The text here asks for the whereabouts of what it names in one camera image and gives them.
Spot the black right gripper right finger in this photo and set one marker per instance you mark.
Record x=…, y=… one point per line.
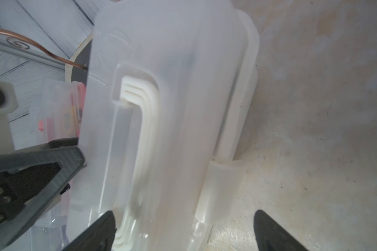
x=270, y=236

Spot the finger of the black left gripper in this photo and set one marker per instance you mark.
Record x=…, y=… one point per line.
x=31, y=180

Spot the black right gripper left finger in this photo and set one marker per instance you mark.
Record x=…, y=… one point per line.
x=98, y=237

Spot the purple toolbox with clear lid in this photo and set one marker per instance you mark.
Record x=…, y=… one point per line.
x=49, y=232

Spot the brown metal jewelry stand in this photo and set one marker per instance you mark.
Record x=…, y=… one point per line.
x=50, y=53

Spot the white toolbox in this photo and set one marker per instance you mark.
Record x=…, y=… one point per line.
x=168, y=90

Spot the pink toolbox with clear lid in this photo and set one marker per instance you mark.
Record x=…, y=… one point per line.
x=56, y=111

